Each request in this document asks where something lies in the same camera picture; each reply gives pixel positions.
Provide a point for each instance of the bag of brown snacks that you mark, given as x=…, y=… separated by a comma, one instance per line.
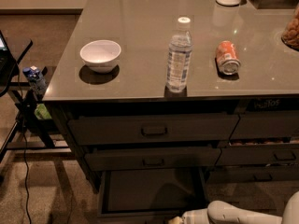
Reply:
x=290, y=36

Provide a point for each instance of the white ceramic bowl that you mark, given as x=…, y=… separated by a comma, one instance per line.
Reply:
x=101, y=56

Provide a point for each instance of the green packet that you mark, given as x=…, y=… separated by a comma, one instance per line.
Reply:
x=42, y=112

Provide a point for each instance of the orange soda can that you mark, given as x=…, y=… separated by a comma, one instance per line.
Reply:
x=227, y=59

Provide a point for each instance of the blue capped small bottle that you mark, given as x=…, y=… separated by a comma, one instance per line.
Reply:
x=35, y=79

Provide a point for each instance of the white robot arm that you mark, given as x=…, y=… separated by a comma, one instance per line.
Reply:
x=219, y=212

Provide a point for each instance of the dark drawer cabinet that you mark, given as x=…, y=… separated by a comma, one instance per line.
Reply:
x=63, y=110

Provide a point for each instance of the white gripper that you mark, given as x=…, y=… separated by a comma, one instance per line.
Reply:
x=191, y=217

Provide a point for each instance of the clear plastic water bottle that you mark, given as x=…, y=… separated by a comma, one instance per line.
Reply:
x=179, y=56

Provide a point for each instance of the dark drawer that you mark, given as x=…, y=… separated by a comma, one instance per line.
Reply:
x=254, y=174
x=154, y=157
x=258, y=155
x=152, y=129
x=271, y=124
x=151, y=196

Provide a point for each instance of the black side stand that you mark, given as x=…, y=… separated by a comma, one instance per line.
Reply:
x=12, y=52

